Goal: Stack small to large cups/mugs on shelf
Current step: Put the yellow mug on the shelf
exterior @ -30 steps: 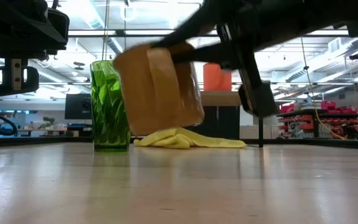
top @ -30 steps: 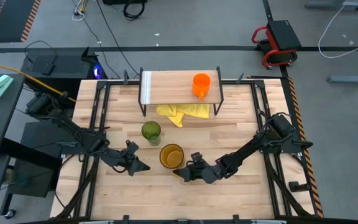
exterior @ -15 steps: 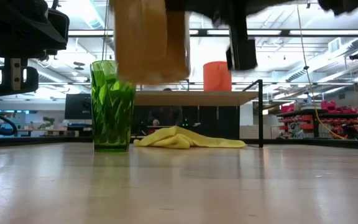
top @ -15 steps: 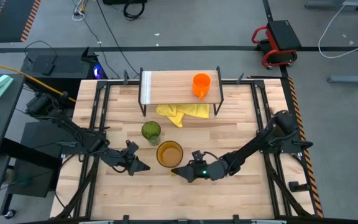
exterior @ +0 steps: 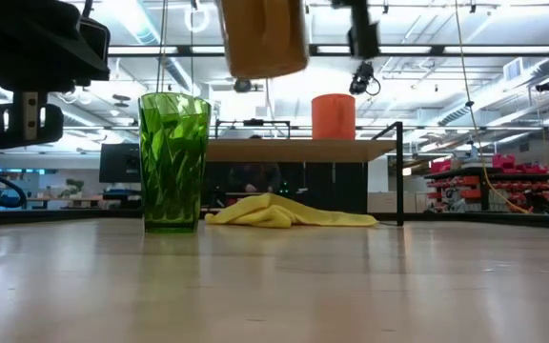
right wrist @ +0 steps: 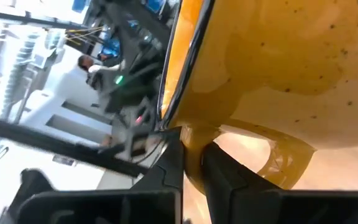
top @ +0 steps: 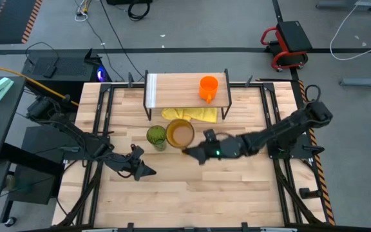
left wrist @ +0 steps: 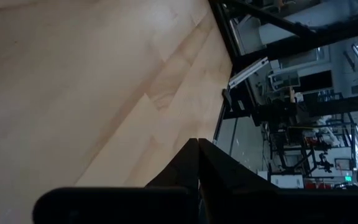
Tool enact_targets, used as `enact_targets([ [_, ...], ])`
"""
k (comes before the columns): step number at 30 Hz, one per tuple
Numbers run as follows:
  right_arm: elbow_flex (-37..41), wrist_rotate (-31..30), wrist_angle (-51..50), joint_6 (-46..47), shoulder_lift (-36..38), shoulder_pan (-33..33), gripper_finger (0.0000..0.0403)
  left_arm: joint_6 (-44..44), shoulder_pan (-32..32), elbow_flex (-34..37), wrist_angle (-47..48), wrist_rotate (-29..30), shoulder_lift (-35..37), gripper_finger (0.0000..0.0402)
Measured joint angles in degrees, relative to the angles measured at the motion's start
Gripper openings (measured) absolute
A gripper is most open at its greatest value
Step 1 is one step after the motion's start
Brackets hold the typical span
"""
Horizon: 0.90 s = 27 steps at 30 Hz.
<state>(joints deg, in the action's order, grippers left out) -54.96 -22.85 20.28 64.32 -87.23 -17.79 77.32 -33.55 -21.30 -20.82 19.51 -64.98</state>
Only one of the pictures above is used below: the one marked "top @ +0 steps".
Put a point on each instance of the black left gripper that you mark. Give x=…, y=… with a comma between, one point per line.
x=129, y=164

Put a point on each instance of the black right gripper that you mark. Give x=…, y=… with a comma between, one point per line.
x=229, y=148

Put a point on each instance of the yellow speckled ceramic mug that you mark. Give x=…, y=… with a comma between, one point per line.
x=180, y=134

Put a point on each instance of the orange plastic cup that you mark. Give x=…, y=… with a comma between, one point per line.
x=208, y=85

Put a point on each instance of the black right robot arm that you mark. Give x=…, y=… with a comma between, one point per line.
x=285, y=129

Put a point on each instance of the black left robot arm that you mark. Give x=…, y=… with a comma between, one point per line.
x=76, y=132

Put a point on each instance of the green glass cup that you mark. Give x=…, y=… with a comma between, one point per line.
x=156, y=135

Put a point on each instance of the yellow cloth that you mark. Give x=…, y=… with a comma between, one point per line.
x=201, y=114

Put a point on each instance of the black equipment cart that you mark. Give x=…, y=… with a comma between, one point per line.
x=34, y=183

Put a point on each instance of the black clamp knob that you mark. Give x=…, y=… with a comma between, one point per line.
x=308, y=193

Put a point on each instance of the orange black hazard tape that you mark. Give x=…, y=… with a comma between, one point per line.
x=320, y=180

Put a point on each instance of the black computer tower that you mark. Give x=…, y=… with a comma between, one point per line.
x=69, y=67

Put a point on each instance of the red black rolling stool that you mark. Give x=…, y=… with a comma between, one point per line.
x=293, y=37

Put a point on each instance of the mint green stapler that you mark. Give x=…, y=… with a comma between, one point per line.
x=0, y=89

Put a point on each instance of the grey table foot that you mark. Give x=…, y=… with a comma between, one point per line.
x=366, y=82
x=340, y=5

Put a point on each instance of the black hazard-striped floor mat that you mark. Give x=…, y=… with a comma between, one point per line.
x=11, y=19

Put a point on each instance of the wooden shelf black metal frame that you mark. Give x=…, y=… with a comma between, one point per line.
x=172, y=90

